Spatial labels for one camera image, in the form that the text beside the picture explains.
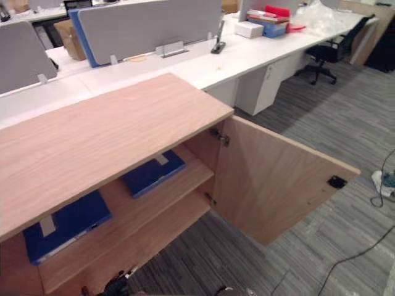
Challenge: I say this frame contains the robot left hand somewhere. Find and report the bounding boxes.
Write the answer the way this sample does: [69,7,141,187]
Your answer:
[103,266,139,296]

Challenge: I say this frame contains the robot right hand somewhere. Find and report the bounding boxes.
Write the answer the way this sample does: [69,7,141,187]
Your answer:
[215,286,257,296]

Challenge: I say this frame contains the blue folder with grey label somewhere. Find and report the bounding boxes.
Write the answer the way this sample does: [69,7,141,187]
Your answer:
[120,150,187,199]
[23,190,113,266]

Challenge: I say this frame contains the wooden cabinet shelf board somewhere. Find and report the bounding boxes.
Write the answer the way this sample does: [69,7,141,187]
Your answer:
[30,144,215,274]

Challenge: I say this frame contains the wooden cabinet door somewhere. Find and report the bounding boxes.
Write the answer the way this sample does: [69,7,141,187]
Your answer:
[212,115,361,247]

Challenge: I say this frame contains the light wooden office cabinet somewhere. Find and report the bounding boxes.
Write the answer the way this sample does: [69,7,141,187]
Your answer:
[0,73,235,296]

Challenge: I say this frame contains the black door latch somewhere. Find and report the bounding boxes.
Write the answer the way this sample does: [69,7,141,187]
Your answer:
[327,175,347,189]

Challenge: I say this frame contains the long white office desk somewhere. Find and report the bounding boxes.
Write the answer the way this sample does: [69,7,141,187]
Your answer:
[0,12,379,130]

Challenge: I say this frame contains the black office chair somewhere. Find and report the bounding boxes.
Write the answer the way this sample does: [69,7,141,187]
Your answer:
[294,14,376,86]

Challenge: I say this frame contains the red folder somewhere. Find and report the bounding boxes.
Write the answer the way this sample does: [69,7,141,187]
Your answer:
[265,4,291,19]

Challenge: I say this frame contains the white cloth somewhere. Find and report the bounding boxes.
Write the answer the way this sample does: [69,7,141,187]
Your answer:
[371,170,395,199]

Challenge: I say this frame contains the black desk stand device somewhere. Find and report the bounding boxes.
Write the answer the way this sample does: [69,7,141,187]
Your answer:
[210,20,227,55]

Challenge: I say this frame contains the blue desk divider panel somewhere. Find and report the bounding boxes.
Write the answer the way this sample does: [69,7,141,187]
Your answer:
[67,8,103,68]

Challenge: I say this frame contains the brown cardboard box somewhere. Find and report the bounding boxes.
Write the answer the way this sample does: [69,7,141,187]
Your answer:
[54,19,88,61]

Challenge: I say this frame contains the large grey desk divider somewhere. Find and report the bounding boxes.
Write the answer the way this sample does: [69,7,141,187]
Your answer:
[77,0,223,66]

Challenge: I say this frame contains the white box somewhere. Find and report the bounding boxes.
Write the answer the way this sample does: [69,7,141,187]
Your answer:
[234,20,265,39]

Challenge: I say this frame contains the blue file box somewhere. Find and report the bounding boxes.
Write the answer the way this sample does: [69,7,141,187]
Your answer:
[247,17,289,39]

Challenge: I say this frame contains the clear plastic bag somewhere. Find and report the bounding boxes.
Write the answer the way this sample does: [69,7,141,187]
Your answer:
[291,0,344,33]

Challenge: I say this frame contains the light wooden partition panel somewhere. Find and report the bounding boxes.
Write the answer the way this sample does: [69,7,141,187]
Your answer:
[339,0,395,66]

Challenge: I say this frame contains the black floor cable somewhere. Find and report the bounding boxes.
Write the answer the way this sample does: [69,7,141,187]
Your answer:
[271,224,395,296]

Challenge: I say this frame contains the thin black cable loop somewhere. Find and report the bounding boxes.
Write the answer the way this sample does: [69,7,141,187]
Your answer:
[370,147,395,208]

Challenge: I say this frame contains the white drawer pedestal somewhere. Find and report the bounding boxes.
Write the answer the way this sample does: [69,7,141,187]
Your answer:
[236,57,289,117]

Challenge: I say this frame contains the metal desk cable port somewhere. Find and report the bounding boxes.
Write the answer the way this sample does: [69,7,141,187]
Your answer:
[156,41,189,59]

